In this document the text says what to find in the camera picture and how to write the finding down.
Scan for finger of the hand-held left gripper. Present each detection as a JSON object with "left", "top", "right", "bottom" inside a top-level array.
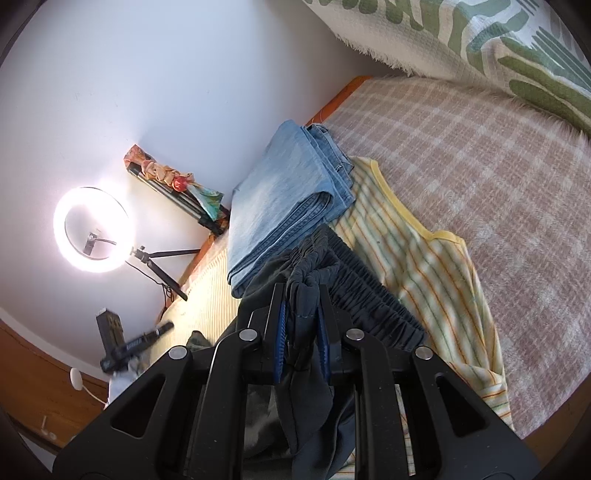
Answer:
[{"left": 143, "top": 322, "right": 175, "bottom": 344}]

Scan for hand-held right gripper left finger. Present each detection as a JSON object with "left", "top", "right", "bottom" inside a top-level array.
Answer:
[{"left": 52, "top": 282, "right": 296, "bottom": 480}]

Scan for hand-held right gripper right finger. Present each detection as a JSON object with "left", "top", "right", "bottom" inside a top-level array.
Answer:
[{"left": 316, "top": 285, "right": 541, "bottom": 480}]

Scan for dark green pants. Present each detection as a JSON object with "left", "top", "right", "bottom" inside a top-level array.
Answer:
[{"left": 187, "top": 224, "right": 426, "bottom": 480}]

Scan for white cloth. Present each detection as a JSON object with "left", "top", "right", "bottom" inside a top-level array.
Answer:
[{"left": 107, "top": 360, "right": 145, "bottom": 407}]

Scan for white clip lamp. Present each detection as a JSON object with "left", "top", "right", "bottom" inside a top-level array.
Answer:
[{"left": 69, "top": 368, "right": 109, "bottom": 409}]

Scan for small black tripod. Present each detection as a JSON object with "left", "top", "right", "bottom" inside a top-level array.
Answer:
[{"left": 129, "top": 247, "right": 201, "bottom": 302}]

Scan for black phone holder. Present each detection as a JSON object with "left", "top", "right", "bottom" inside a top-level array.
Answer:
[{"left": 83, "top": 233, "right": 118, "bottom": 256}]

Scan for yellow striped shirt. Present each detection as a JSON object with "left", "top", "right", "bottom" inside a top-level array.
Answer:
[{"left": 330, "top": 157, "right": 511, "bottom": 480}]

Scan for folded silver tripod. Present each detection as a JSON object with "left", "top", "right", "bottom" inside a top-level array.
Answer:
[{"left": 128, "top": 164, "right": 229, "bottom": 236}]

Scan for folded blue jeans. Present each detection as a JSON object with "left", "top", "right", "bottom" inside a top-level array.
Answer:
[{"left": 227, "top": 120, "right": 356, "bottom": 298}]

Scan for colourful patterned scarf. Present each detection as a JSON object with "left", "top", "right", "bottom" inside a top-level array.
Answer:
[{"left": 124, "top": 144, "right": 225, "bottom": 221}]

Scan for pink checked blanket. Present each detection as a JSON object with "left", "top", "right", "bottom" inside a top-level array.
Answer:
[{"left": 318, "top": 76, "right": 591, "bottom": 439}]

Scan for green patterned white cushion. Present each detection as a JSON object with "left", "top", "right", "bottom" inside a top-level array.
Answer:
[{"left": 302, "top": 0, "right": 591, "bottom": 139}]

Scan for black cable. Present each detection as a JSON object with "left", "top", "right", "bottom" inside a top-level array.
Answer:
[{"left": 127, "top": 261, "right": 185, "bottom": 324}]

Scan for white ring light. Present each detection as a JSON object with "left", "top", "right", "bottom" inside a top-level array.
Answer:
[{"left": 53, "top": 186, "right": 136, "bottom": 274}]

